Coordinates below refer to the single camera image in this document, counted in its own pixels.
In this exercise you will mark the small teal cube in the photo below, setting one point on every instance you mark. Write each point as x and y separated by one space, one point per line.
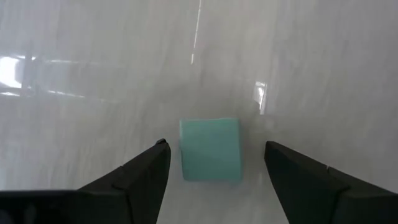
211 149

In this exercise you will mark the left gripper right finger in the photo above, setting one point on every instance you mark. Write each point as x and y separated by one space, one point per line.
304 193

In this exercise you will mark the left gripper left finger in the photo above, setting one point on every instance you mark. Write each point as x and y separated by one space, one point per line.
146 186

